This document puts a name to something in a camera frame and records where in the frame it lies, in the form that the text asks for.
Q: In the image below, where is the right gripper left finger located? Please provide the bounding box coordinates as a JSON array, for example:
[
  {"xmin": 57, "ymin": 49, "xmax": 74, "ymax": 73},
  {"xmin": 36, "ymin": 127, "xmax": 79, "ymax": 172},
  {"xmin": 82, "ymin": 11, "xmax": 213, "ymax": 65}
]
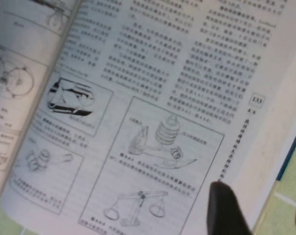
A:
[{"xmin": 206, "ymin": 181, "xmax": 253, "ymax": 235}]

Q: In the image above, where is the technical book with diagrams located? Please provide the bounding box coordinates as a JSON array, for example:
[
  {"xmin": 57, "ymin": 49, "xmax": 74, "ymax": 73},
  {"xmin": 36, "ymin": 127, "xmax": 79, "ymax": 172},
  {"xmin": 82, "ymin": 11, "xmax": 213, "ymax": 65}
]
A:
[{"xmin": 0, "ymin": 0, "xmax": 296, "ymax": 235}]

